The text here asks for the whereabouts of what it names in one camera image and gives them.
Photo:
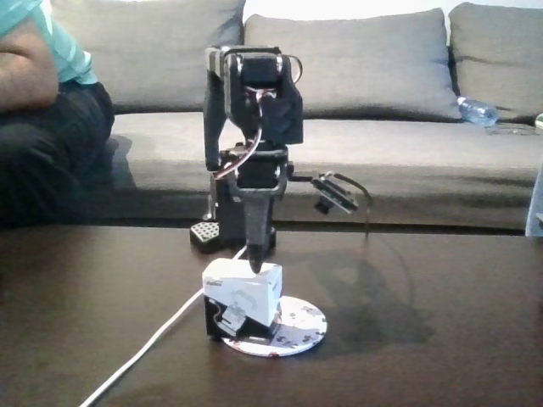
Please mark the black perforated table clamp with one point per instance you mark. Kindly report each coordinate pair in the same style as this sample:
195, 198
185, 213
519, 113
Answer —
205, 236

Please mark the dark flat magazine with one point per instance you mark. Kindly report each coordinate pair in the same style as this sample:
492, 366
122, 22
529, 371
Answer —
511, 129

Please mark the clear plastic water bottle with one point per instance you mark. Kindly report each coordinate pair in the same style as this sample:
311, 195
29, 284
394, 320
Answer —
477, 110

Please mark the grey sofa back cushion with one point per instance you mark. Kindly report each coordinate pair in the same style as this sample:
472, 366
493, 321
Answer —
360, 63
148, 51
496, 51

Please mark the black and white servo box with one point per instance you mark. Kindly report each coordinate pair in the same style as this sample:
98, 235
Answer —
242, 301

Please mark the round white speckled coaster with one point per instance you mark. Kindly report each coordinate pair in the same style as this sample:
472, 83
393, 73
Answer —
303, 322

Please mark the green object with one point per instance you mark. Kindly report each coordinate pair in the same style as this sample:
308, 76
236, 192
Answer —
539, 120

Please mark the person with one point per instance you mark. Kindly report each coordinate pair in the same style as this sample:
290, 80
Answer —
51, 161
535, 203

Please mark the grey sofa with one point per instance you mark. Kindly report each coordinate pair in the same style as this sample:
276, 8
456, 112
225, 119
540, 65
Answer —
424, 148

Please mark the black camera box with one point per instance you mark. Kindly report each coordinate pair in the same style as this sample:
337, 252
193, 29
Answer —
335, 195

